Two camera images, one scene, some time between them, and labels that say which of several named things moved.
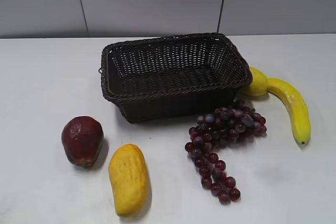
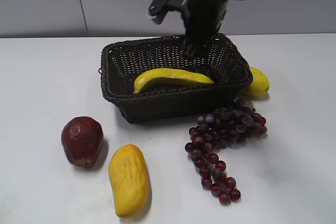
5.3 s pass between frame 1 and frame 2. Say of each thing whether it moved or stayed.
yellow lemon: stayed
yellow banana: moved
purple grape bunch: stayed
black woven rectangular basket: stayed
